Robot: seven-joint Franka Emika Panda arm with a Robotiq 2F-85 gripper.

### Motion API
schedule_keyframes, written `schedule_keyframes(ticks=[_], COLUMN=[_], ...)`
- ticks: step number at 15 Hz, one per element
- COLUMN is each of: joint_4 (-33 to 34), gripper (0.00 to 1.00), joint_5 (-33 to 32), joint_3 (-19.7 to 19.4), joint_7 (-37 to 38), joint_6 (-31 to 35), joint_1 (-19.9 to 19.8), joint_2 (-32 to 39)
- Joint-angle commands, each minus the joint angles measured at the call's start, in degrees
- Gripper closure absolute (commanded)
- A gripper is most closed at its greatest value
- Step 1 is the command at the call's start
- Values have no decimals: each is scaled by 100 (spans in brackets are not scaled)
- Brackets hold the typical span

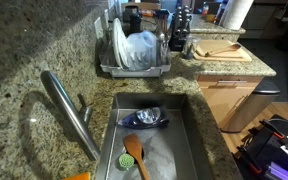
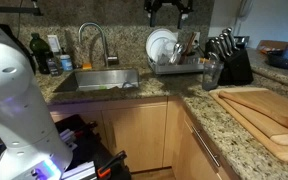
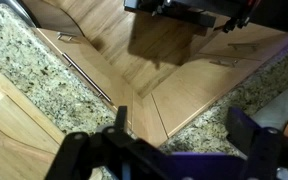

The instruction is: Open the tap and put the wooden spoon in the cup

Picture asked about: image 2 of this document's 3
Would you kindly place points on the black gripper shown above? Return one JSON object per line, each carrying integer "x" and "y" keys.
{"x": 169, "y": 4}

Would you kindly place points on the chrome gooseneck faucet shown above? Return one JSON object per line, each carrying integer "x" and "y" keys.
{"x": 105, "y": 46}

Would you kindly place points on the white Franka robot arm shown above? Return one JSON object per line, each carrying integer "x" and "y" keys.
{"x": 10, "y": 100}

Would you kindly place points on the clear glass cup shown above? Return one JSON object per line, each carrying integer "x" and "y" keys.
{"x": 212, "y": 76}

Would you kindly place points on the large white plate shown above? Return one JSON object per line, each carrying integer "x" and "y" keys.
{"x": 157, "y": 33}

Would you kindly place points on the small white plate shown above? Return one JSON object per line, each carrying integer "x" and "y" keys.
{"x": 159, "y": 48}

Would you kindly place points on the dark wooden utensil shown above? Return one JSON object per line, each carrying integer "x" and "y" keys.
{"x": 188, "y": 46}

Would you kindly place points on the grey dish rack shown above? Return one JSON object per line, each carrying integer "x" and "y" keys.
{"x": 177, "y": 69}

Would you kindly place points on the black knife block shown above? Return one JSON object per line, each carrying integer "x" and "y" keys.
{"x": 239, "y": 68}

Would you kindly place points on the stainless steel sink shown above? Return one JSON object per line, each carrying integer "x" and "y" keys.
{"x": 97, "y": 80}

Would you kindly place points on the orange sponge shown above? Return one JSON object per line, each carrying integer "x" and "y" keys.
{"x": 87, "y": 66}

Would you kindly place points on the green round scrubber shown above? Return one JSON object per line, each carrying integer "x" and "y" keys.
{"x": 102, "y": 88}

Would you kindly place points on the white container with blue label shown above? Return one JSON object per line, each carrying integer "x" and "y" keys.
{"x": 66, "y": 63}

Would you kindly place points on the light wooden base cabinet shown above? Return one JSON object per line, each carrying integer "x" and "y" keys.
{"x": 137, "y": 136}

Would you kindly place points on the dark blue bowl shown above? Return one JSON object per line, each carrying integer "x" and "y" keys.
{"x": 284, "y": 63}

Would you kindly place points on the dark green glass bottle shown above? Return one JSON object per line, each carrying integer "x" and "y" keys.
{"x": 39, "y": 50}

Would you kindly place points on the large wooden cutting board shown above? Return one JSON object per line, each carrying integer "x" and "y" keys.
{"x": 247, "y": 128}

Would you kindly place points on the small wooden cutting board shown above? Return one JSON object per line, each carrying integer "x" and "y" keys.
{"x": 277, "y": 103}

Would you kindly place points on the black tool case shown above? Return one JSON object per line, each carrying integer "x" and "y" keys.
{"x": 87, "y": 146}

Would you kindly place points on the orange and black clamp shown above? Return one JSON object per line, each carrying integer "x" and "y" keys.
{"x": 110, "y": 163}

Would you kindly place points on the white aluminium profiles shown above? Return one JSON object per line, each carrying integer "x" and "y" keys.
{"x": 80, "y": 170}

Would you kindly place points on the white wall outlet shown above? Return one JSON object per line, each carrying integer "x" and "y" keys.
{"x": 197, "y": 36}
{"x": 54, "y": 44}

